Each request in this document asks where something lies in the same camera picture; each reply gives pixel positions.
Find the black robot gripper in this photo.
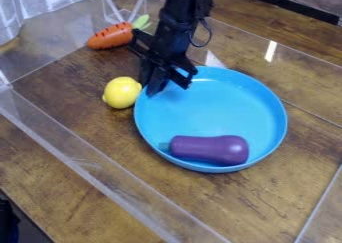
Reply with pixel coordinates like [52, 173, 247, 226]
[130, 13, 198, 96]

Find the yellow toy lemon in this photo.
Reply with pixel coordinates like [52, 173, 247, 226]
[102, 76, 142, 109]

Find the blue round plastic tray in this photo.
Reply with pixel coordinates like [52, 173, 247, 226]
[134, 66, 287, 173]

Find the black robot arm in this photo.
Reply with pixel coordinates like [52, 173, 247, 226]
[130, 0, 214, 96]

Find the orange toy carrot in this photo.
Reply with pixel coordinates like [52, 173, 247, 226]
[87, 14, 150, 50]

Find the purple toy eggplant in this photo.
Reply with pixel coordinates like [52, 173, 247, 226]
[159, 135, 250, 165]

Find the grey checkered curtain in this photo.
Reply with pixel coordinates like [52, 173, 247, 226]
[0, 0, 83, 45]

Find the dark wooden baseboard strip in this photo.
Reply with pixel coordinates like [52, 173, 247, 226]
[258, 0, 341, 25]

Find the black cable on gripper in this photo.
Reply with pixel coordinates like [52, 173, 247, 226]
[189, 16, 214, 49]

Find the clear acrylic enclosure wall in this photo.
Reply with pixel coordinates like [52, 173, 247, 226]
[0, 0, 342, 243]

